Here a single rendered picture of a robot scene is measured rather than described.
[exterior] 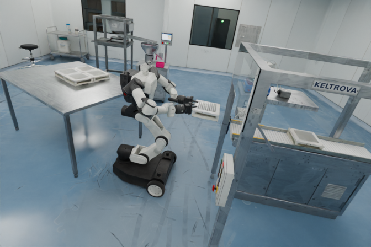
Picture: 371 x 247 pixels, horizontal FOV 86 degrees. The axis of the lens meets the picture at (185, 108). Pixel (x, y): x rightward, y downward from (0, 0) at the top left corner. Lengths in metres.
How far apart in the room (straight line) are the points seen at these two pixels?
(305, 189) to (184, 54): 5.37
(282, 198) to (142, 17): 5.93
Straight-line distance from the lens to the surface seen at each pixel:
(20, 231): 2.43
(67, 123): 2.26
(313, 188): 2.55
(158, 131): 2.11
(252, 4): 6.94
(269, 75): 1.01
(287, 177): 2.38
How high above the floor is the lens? 1.84
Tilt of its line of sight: 26 degrees down
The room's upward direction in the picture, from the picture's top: 8 degrees clockwise
